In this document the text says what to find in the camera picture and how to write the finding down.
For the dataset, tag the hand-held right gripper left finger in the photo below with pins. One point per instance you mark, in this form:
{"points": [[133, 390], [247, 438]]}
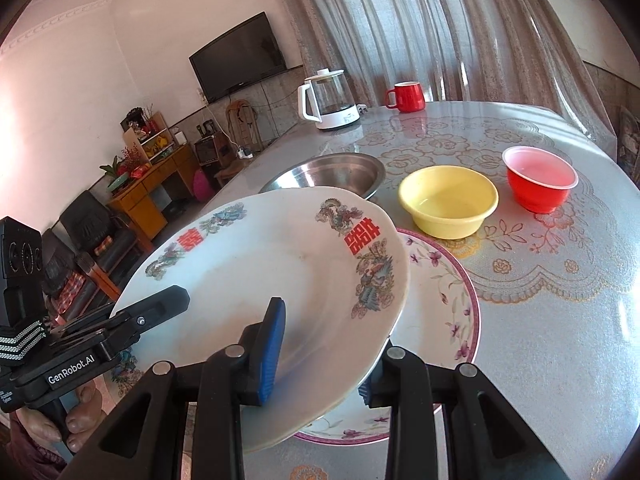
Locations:
{"points": [[270, 355]]}

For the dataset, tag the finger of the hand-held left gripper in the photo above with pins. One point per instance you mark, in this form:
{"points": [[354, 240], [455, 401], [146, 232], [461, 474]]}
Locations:
{"points": [[155, 307]]}

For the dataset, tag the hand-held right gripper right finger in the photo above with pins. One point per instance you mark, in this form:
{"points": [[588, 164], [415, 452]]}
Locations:
{"points": [[400, 385]]}

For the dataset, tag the white plate with red print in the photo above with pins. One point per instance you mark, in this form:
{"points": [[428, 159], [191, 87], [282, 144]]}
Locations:
{"points": [[225, 270]]}

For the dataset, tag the white plate with purple flowers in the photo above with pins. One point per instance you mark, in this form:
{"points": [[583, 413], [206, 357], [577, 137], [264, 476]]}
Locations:
{"points": [[440, 310]]}

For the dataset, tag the yellow plastic bowl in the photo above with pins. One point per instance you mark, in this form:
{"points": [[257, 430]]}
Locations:
{"points": [[450, 210]]}

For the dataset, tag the stainless steel basin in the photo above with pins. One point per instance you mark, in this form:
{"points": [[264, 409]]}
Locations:
{"points": [[325, 172]]}

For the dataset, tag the person's left hand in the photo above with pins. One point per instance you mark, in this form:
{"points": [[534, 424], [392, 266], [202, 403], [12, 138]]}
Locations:
{"points": [[85, 415]]}

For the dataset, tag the black leather wooden armchair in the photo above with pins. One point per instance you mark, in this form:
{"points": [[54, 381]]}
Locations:
{"points": [[92, 222], [70, 285]]}

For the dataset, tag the wooden desk with drawers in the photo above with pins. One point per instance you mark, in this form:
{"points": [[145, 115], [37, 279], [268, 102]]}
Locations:
{"points": [[145, 185]]}

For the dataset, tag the pink ball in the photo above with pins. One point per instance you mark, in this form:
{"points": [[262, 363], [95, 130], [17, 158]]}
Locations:
{"points": [[201, 185]]}

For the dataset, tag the red packet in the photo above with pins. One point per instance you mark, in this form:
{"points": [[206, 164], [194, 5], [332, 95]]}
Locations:
{"points": [[140, 171]]}

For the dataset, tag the potted green plant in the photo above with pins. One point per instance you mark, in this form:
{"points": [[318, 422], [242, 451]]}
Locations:
{"points": [[115, 172]]}

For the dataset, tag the dark wooden speaker box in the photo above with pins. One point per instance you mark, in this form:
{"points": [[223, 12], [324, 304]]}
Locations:
{"points": [[206, 149]]}

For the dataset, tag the small white box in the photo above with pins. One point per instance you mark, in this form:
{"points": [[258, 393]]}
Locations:
{"points": [[179, 138]]}

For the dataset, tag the wooden shelf with ornaments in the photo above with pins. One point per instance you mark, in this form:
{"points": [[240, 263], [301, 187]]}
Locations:
{"points": [[145, 135]]}

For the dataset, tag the white power strip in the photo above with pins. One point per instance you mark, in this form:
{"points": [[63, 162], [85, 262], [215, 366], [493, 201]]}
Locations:
{"points": [[243, 152]]}

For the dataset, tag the wooden chair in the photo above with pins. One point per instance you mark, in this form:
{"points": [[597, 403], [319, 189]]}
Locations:
{"points": [[240, 125]]}

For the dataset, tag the small red plastic cup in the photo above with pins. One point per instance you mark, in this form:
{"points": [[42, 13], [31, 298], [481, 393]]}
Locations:
{"points": [[540, 195]]}

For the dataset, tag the white glass electric kettle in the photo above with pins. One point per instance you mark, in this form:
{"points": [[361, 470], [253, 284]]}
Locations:
{"points": [[332, 105]]}

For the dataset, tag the black flat television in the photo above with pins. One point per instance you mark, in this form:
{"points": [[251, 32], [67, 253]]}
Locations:
{"points": [[237, 57]]}

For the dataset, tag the red mug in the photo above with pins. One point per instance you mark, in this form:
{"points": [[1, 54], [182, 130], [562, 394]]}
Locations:
{"points": [[407, 97]]}

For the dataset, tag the patterned cushion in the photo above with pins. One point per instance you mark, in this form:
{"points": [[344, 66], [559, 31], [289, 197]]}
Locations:
{"points": [[630, 140]]}

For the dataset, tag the grey patterned curtain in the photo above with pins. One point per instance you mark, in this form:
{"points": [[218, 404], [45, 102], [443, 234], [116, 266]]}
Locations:
{"points": [[425, 20]]}

